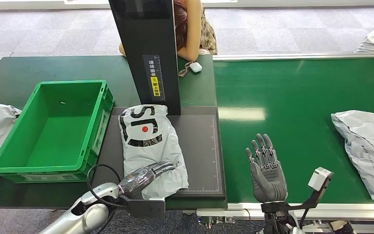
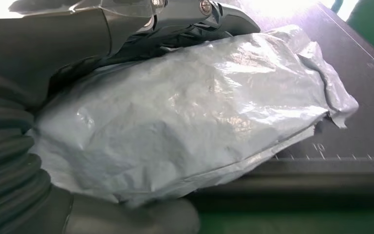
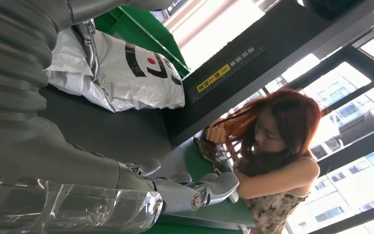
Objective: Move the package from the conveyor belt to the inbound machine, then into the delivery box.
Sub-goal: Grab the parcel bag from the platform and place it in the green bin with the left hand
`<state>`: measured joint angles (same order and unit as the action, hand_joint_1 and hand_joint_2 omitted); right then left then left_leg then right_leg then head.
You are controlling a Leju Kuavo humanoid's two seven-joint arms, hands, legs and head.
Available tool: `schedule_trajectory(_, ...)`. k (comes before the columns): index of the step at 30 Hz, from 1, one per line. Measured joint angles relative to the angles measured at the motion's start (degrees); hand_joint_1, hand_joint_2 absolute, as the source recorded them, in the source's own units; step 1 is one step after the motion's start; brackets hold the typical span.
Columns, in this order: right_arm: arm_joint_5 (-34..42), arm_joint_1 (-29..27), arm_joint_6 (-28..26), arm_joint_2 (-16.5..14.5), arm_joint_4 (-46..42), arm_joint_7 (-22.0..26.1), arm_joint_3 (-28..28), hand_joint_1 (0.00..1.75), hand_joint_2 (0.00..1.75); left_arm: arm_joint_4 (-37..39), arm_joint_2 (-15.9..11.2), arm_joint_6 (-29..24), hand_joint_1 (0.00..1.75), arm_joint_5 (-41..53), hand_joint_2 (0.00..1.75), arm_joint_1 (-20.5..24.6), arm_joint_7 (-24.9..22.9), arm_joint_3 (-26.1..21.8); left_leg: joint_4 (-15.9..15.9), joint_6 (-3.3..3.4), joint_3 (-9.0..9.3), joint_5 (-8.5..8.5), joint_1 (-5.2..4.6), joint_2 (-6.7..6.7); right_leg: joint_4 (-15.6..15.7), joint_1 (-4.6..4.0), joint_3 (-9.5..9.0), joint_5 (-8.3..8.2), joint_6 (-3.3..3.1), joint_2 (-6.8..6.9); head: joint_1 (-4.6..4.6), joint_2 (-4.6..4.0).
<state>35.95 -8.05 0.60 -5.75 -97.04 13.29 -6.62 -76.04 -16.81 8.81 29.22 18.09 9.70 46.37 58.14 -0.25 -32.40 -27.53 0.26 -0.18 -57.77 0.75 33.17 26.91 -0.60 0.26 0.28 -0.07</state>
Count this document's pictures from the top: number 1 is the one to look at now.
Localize black scanner column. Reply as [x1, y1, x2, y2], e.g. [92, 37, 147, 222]
[108, 0, 182, 116]

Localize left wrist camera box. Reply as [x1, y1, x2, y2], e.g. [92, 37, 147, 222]
[120, 195, 167, 219]

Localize aluminium conveyor side rail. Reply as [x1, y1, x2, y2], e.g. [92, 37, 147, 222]
[197, 202, 374, 224]
[212, 51, 374, 62]

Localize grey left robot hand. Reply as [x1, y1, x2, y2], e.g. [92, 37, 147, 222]
[118, 161, 176, 200]

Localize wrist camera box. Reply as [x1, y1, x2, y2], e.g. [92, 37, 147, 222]
[288, 167, 335, 211]
[120, 195, 167, 219]

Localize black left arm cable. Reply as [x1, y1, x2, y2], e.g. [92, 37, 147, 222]
[86, 164, 124, 208]

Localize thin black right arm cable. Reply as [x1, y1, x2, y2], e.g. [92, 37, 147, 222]
[244, 208, 267, 229]

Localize green plastic crate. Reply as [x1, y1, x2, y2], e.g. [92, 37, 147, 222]
[0, 79, 115, 184]

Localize grey conveyor underframe fittings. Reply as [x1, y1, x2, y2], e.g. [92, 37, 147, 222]
[200, 216, 236, 229]

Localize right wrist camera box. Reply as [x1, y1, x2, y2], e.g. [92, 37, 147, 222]
[288, 167, 335, 211]

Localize eyeglasses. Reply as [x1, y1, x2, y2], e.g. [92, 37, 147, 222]
[178, 61, 193, 78]

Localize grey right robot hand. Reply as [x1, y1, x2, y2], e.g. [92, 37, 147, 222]
[245, 133, 288, 203]

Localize black scanner platform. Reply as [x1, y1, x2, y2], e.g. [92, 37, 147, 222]
[92, 106, 226, 199]

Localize grey package with black letters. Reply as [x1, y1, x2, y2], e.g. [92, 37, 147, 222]
[118, 104, 189, 200]

